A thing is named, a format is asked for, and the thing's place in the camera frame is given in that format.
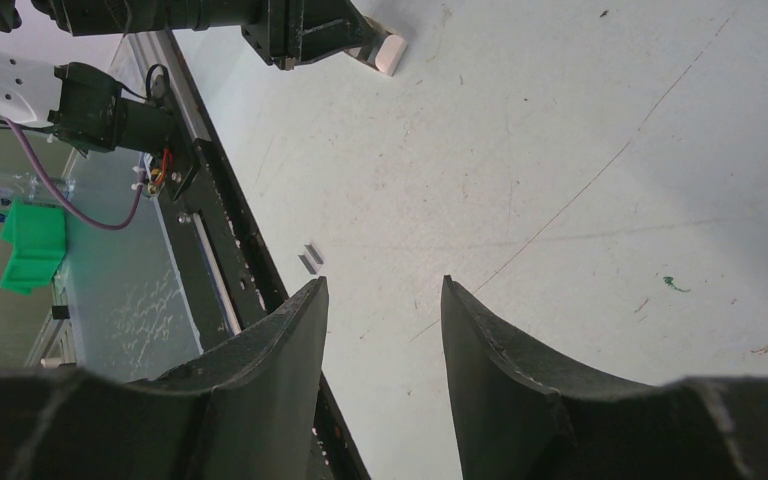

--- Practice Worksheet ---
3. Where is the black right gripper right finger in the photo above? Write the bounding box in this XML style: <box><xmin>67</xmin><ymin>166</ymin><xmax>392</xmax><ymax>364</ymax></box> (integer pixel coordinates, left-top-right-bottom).
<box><xmin>441</xmin><ymin>278</ymin><xmax>768</xmax><ymax>479</ymax></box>

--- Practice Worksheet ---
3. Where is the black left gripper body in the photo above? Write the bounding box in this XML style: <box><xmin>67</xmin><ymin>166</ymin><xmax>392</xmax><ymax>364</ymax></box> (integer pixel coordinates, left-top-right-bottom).
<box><xmin>241</xmin><ymin>0</ymin><xmax>331</xmax><ymax>70</ymax></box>

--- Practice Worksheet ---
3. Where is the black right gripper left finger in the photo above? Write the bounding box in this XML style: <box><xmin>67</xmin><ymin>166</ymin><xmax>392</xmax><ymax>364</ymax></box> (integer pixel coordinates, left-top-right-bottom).
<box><xmin>0</xmin><ymin>278</ymin><xmax>329</xmax><ymax>479</ymax></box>

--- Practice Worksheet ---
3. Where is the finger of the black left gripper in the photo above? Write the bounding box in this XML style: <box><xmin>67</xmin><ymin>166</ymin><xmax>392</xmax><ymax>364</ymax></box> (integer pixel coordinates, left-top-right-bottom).
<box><xmin>301</xmin><ymin>0</ymin><xmax>384</xmax><ymax>63</ymax></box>

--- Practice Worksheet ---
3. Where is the white staple tray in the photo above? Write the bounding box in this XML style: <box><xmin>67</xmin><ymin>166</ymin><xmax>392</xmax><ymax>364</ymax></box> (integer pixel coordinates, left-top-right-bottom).
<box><xmin>345</xmin><ymin>25</ymin><xmax>408</xmax><ymax>77</ymax></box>

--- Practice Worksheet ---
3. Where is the metal staple strip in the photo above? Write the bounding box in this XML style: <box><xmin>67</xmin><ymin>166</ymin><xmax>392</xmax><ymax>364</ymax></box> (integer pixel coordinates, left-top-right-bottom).
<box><xmin>298</xmin><ymin>243</ymin><xmax>324</xmax><ymax>276</ymax></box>

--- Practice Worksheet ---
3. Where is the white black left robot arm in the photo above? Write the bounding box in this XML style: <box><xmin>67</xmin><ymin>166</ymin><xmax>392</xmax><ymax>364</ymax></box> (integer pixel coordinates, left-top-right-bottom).
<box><xmin>0</xmin><ymin>0</ymin><xmax>386</xmax><ymax>153</ymax></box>

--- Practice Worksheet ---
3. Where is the green plastic bin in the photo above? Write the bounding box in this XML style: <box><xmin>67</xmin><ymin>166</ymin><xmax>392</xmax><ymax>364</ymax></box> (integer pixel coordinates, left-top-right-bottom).
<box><xmin>0</xmin><ymin>202</ymin><xmax>67</xmax><ymax>295</ymax></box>

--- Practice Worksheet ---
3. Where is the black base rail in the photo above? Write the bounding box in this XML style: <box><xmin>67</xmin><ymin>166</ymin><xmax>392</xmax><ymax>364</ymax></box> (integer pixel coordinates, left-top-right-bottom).
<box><xmin>128</xmin><ymin>29</ymin><xmax>372</xmax><ymax>480</ymax></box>

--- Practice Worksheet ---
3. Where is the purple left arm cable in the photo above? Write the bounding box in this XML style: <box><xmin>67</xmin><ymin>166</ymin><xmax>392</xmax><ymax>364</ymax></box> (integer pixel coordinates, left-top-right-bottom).
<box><xmin>6</xmin><ymin>119</ymin><xmax>147</xmax><ymax>232</ymax></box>

